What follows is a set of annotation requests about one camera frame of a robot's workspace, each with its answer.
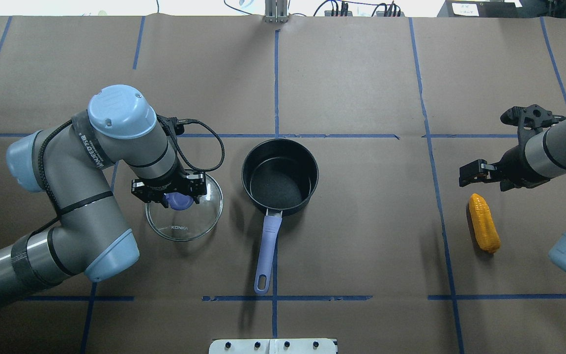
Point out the yellow plastic corn cob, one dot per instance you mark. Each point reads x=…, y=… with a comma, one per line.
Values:
x=485, y=231

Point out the black box white label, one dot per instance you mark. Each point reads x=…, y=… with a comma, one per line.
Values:
x=477, y=9

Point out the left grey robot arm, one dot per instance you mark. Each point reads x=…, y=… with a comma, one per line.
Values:
x=90, y=234

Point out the aluminium frame post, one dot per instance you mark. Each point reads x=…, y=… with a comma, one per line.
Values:
x=276, y=11

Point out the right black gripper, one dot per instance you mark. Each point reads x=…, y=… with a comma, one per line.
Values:
x=513, y=164

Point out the glass pot lid blue knob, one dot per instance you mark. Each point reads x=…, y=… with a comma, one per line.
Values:
x=184, y=219

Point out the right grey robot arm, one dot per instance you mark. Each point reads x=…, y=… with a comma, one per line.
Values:
x=538, y=158

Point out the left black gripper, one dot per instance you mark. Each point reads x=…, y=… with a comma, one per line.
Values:
x=171, y=188

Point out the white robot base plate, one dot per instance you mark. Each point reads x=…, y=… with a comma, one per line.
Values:
x=275, y=346

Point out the black saucepan blue handle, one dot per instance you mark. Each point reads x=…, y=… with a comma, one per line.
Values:
x=280, y=176

